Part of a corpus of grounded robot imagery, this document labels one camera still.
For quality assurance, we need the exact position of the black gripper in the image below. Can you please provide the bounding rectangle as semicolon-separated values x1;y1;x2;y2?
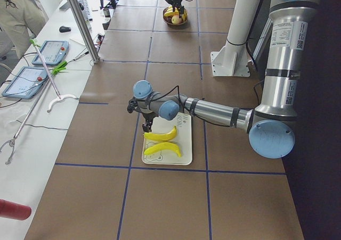
141;110;155;133
170;0;185;18

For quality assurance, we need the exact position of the curved yellow banana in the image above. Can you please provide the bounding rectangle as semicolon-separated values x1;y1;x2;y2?
181;9;188;23

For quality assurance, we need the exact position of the long yellow banana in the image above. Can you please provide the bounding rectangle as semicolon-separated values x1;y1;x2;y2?
164;6;179;18

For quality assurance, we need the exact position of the brown wicker basket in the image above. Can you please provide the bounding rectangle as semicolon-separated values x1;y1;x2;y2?
163;6;188;26

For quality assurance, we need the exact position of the pink green apple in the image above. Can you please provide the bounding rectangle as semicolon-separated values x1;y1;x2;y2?
171;15;182;25

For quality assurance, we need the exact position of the cream bear tray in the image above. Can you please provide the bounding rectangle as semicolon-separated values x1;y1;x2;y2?
142;113;192;165

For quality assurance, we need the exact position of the black orange connector box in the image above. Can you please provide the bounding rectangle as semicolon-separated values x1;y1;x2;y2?
96;34;104;45

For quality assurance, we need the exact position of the green clamp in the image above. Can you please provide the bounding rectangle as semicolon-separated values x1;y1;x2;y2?
29;38;68;76

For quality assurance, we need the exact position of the black computer mouse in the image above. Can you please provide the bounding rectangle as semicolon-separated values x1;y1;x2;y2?
59;26;71;33

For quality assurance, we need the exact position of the far blue teach pendant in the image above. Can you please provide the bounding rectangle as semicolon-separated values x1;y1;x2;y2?
31;39;70;67

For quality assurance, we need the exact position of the blue teach pendant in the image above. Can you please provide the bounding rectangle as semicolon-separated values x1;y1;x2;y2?
31;39;70;67
2;67;48;99

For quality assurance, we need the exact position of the near blue teach pendant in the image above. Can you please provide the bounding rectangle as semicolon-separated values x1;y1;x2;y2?
2;67;48;99

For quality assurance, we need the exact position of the long metal grabber rod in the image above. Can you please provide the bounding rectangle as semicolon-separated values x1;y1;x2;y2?
0;44;80;165

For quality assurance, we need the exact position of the standing person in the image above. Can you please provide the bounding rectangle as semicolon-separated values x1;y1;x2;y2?
1;0;48;58

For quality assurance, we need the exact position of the red cylinder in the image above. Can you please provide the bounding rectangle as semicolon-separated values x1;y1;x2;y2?
1;199;31;220

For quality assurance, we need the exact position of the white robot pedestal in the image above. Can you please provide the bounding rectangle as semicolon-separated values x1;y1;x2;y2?
210;0;261;77

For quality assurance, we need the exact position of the aluminium frame post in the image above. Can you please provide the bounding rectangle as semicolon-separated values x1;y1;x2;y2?
67;0;100;64

